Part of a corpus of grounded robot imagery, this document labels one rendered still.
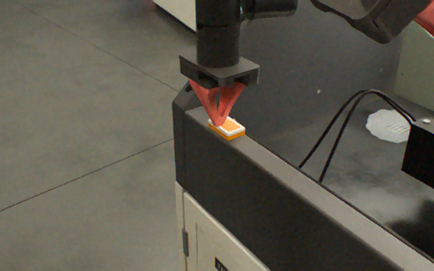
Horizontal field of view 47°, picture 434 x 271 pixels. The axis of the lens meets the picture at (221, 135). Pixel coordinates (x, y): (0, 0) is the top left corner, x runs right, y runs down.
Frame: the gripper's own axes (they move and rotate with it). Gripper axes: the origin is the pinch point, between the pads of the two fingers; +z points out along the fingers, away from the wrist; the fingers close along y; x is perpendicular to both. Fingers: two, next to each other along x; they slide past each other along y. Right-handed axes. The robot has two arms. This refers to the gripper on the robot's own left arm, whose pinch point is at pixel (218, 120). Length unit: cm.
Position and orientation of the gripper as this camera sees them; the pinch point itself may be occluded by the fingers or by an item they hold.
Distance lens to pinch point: 71.5
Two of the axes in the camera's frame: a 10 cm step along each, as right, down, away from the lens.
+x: -8.2, 2.9, -5.0
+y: -5.8, -4.1, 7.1
